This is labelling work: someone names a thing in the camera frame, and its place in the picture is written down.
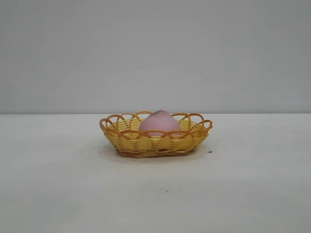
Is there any pink peach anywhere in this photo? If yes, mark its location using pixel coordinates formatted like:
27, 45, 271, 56
138, 109, 182, 138

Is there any yellow woven plastic basket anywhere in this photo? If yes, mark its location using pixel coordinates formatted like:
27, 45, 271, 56
99, 110, 214, 157

